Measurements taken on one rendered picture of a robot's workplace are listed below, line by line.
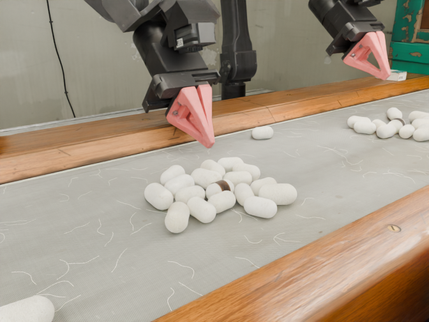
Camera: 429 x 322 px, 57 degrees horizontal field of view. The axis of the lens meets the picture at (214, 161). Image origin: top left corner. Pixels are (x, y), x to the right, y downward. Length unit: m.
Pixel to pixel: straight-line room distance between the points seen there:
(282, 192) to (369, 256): 0.12
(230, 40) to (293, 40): 1.53
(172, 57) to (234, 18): 0.46
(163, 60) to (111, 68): 2.06
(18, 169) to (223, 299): 0.33
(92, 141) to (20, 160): 0.09
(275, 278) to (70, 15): 2.32
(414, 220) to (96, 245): 0.26
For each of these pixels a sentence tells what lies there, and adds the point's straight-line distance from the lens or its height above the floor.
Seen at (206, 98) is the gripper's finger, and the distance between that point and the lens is 0.53.
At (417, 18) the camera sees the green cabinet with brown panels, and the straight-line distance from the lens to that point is 1.20.
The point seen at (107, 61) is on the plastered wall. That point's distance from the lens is 2.58.
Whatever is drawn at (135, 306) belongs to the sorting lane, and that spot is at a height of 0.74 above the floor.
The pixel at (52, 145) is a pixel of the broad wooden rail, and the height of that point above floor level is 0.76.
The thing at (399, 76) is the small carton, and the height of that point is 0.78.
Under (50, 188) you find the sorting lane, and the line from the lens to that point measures 0.46.
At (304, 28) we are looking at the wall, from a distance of 2.44.
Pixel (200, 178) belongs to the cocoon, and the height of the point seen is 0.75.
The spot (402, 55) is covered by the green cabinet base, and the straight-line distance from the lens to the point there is 1.21.
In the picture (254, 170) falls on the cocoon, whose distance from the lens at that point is 0.44.
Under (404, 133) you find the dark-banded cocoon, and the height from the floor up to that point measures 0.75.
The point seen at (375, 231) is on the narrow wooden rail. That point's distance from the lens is 0.33.
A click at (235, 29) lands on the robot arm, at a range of 0.98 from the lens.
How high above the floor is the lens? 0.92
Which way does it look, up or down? 21 degrees down
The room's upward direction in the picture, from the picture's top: straight up
